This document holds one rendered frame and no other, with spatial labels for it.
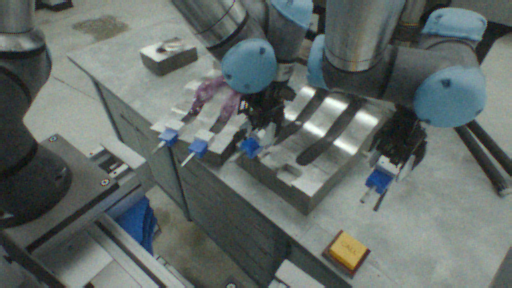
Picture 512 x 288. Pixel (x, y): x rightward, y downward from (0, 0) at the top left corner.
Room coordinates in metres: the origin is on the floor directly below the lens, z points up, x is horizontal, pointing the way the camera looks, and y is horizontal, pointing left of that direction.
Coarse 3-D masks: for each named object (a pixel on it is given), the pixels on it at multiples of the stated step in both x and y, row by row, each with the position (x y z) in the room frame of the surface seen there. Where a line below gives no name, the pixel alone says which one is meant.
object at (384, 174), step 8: (384, 160) 0.46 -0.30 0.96; (376, 168) 0.44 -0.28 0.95; (384, 168) 0.43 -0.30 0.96; (392, 168) 0.43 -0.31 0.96; (376, 176) 0.42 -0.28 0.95; (384, 176) 0.42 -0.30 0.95; (392, 176) 0.42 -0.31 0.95; (368, 184) 0.41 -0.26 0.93; (376, 184) 0.40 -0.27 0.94; (384, 184) 0.40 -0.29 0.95; (392, 184) 0.42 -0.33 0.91; (368, 192) 0.38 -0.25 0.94; (376, 192) 0.39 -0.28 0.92; (360, 200) 0.36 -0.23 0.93
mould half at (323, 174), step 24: (336, 96) 0.75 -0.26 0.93; (360, 96) 0.86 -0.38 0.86; (288, 120) 0.70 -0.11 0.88; (312, 120) 0.68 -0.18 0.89; (360, 120) 0.64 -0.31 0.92; (384, 120) 0.72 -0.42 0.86; (288, 144) 0.58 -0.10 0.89; (312, 144) 0.59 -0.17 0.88; (336, 144) 0.59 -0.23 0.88; (360, 144) 0.58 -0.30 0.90; (264, 168) 0.51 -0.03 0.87; (312, 168) 0.49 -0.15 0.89; (336, 168) 0.49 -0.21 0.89; (288, 192) 0.45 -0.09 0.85; (312, 192) 0.41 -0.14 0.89
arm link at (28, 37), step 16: (0, 0) 0.42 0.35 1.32; (16, 0) 0.44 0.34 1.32; (32, 0) 0.46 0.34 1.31; (0, 16) 0.42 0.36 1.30; (16, 16) 0.43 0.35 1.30; (32, 16) 0.46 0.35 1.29; (0, 32) 0.42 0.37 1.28; (16, 32) 0.43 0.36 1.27; (32, 32) 0.45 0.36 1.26; (0, 48) 0.40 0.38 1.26; (16, 48) 0.42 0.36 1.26; (32, 48) 0.43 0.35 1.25; (48, 48) 0.52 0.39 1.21; (0, 64) 0.39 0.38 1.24; (16, 64) 0.41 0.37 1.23; (32, 64) 0.43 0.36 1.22; (48, 64) 0.49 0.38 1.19; (32, 80) 0.42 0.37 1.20; (32, 96) 0.40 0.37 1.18
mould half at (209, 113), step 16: (192, 96) 0.82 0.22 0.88; (176, 112) 0.77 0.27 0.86; (208, 112) 0.76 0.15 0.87; (160, 128) 0.69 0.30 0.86; (192, 128) 0.69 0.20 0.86; (208, 128) 0.69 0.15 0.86; (224, 128) 0.69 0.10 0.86; (176, 144) 0.65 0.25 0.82; (224, 144) 0.62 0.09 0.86; (208, 160) 0.60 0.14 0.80; (224, 160) 0.59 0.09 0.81
